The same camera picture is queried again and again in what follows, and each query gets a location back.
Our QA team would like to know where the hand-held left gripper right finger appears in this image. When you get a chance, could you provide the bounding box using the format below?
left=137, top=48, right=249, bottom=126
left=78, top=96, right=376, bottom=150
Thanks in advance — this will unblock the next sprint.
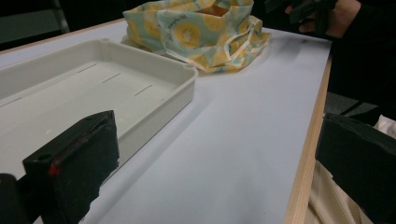
left=315, top=112, right=396, bottom=224

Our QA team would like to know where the cream cloth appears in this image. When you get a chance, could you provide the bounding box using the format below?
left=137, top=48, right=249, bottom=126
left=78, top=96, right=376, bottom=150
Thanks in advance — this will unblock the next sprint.
left=303, top=114, right=396, bottom=224

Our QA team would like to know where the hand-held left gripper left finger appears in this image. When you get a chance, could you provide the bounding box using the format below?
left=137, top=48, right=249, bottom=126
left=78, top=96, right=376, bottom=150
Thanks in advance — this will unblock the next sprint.
left=21, top=109, right=120, bottom=224

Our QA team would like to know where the lemon print fabric bag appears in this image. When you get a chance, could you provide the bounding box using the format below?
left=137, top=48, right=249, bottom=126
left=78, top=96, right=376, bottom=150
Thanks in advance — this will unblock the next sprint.
left=120, top=0, right=273, bottom=75

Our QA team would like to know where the white plastic tray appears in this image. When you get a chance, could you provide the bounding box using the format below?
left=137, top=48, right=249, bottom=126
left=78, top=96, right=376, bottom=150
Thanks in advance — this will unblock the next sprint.
left=0, top=37, right=199, bottom=181

